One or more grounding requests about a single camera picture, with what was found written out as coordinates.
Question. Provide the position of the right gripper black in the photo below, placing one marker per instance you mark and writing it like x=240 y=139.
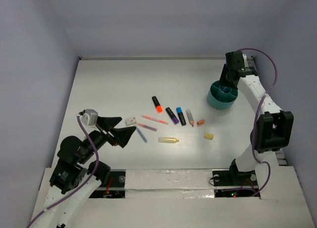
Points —
x=224 y=81

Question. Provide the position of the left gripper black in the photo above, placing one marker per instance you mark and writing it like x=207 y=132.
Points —
x=107 y=131

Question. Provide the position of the thin pink purple pen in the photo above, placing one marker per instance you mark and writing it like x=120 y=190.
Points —
x=147 y=127

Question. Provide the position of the orange black highlighter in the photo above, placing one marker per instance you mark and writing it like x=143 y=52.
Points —
x=157 y=104

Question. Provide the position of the grey marker orange tip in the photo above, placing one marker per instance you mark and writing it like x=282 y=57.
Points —
x=190 y=117

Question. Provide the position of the blue black highlighter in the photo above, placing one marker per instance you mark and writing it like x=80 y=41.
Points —
x=181 y=116

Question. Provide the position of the purple black highlighter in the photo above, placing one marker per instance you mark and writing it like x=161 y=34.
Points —
x=172 y=115

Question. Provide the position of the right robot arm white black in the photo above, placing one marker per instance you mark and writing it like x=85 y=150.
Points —
x=272 y=125

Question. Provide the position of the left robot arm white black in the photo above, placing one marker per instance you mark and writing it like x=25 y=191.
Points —
x=79 y=171

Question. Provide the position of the teal round pen holder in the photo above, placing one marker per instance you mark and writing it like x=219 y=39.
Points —
x=221 y=97

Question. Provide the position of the thin blue pen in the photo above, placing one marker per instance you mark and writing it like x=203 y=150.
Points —
x=141 y=135

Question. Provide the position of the thin orange pen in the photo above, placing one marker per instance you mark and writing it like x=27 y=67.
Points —
x=154 y=119

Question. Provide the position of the yellow translucent marker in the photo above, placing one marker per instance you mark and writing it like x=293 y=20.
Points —
x=167 y=140

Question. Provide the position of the orange marker cap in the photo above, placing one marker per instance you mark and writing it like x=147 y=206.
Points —
x=200 y=122

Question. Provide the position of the yellow marker cap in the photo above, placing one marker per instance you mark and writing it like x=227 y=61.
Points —
x=208 y=136

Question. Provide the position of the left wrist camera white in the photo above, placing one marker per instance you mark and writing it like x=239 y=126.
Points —
x=88 y=117

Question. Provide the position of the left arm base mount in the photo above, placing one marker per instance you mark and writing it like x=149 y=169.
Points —
x=114 y=188

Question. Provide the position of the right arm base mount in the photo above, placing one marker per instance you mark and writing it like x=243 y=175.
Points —
x=234 y=182

